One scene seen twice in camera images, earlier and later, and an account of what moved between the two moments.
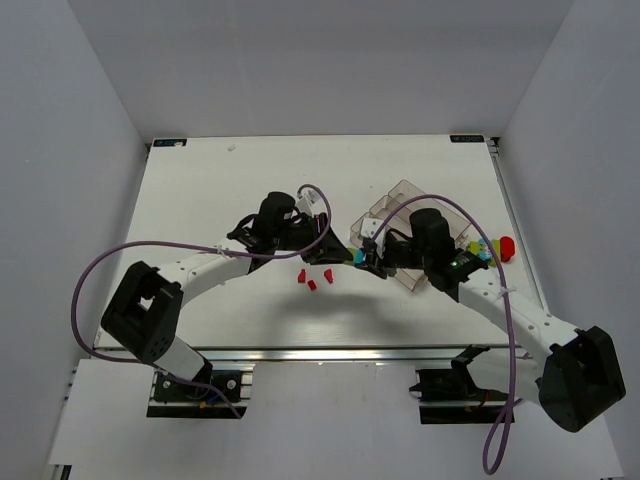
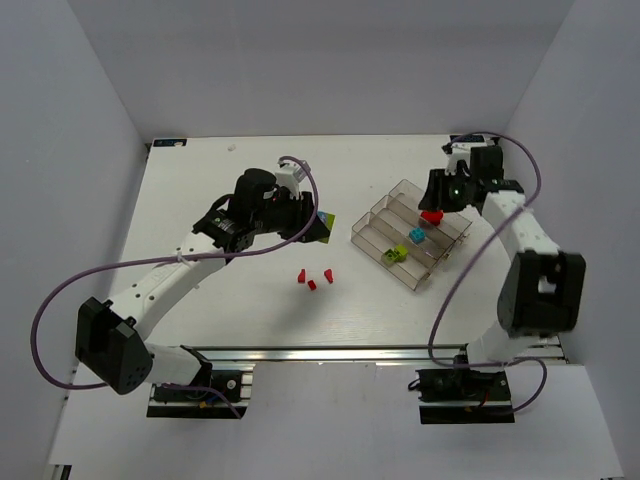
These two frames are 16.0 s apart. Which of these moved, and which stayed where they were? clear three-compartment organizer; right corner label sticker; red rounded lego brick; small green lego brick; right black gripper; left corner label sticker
Moved: small green lego brick; right black gripper; red rounded lego brick
Stayed: right corner label sticker; clear three-compartment organizer; left corner label sticker
